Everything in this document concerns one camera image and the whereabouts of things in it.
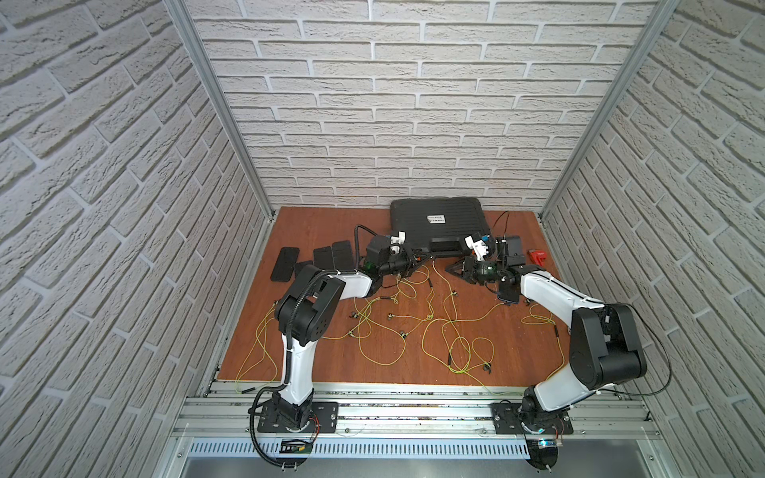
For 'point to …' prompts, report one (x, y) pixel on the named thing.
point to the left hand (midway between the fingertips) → (438, 253)
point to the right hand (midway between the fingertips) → (452, 269)
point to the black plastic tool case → (437, 225)
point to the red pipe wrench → (538, 256)
